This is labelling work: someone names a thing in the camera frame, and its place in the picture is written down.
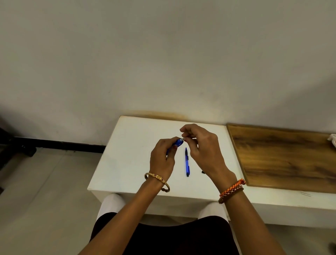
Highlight person's left hand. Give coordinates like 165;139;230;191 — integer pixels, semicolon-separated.
149;136;182;182

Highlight person's right hand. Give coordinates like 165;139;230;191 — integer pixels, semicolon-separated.
180;123;237;188

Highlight blue pen barrel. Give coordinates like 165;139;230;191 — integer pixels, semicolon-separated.
166;137;185;155

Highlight person's left forearm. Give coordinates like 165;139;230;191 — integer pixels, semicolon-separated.
78;179;169;255

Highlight person's right forearm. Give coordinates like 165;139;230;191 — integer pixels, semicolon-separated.
218;184;287;255

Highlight blue ballpoint pen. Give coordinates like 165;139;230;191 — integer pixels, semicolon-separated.
184;147;190;177

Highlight gold bangle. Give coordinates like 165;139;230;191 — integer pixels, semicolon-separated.
144;172;171;193

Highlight white trousers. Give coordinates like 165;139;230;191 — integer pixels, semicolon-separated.
96;193;229;224

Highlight black garment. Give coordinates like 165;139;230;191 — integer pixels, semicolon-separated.
89;212;240;255

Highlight brown wooden board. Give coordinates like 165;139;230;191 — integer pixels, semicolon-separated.
226;124;336;194

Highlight black furniture base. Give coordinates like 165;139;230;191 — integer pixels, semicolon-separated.
0;126;37;171

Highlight orange braided thread bracelet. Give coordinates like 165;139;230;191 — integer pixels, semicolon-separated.
219;179;246;198

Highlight brown beaded bracelet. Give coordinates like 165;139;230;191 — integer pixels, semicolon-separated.
218;186;244;204

